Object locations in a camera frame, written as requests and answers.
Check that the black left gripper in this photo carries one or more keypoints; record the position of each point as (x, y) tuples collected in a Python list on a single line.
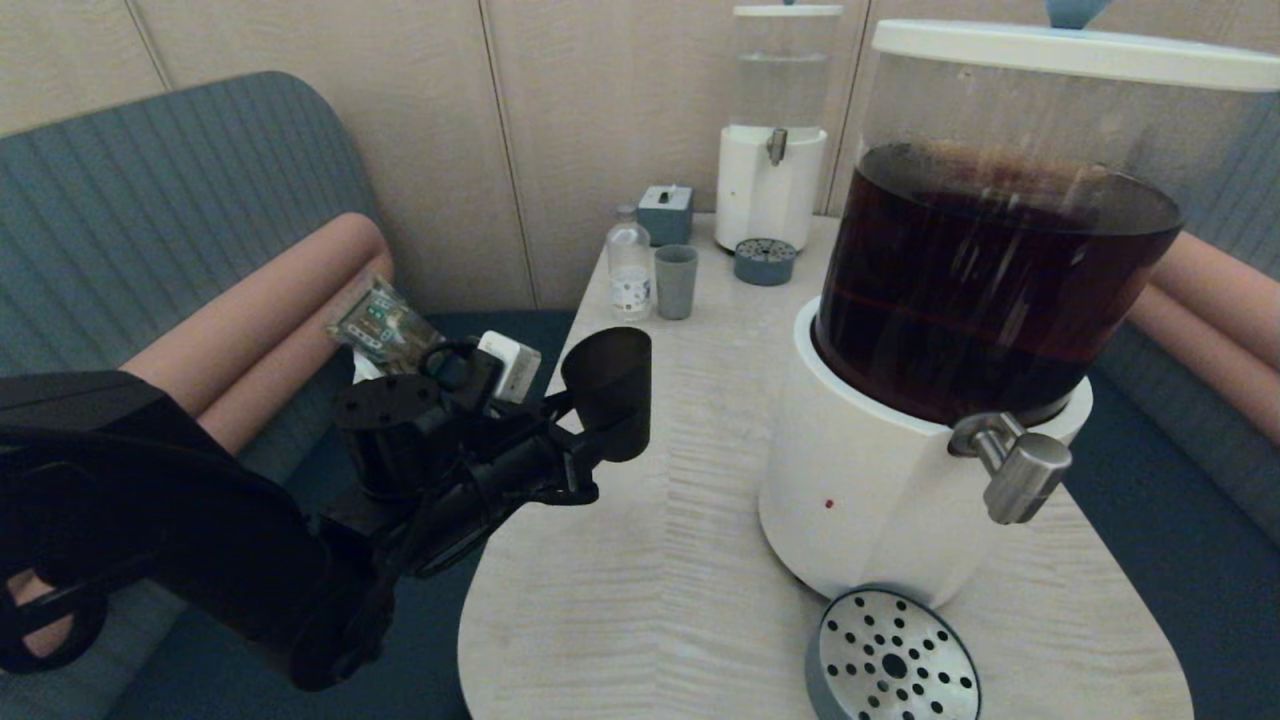
[(520, 465)]

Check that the black tapered cup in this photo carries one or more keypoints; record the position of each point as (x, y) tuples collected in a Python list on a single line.
[(610, 390)]

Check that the silver dispenser tap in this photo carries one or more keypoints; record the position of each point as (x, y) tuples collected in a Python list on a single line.
[(1025, 475)]

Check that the grey plastic cup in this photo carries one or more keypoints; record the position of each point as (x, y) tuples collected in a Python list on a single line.
[(676, 285)]

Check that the clear plastic water bottle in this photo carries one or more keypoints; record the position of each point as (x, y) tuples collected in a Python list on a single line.
[(630, 270)]

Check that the green printed snack packet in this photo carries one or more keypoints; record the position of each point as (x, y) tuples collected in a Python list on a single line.
[(385, 325)]

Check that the white crumpled tissue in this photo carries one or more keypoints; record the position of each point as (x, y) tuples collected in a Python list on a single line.
[(362, 365)]

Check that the blue-grey square box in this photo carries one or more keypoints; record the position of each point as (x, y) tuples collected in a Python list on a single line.
[(665, 215)]

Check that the small blue-grey drip tray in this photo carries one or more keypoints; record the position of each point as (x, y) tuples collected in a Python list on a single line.
[(765, 265)]

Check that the dark teal seat cushion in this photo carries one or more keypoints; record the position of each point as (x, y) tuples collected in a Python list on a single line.
[(420, 640), (1180, 560)]

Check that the salmon pink bolster cushion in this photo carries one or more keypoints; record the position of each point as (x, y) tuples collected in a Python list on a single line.
[(1200, 350), (260, 320), (1230, 290), (280, 390)]

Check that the small water drink dispenser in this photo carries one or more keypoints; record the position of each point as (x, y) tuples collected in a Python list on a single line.
[(765, 190)]

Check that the large tea drink dispenser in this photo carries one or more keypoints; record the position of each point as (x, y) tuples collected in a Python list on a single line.
[(880, 480)]

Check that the large blue-grey drip tray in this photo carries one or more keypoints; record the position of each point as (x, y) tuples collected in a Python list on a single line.
[(890, 665)]

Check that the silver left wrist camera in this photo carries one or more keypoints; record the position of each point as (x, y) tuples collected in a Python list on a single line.
[(510, 365)]

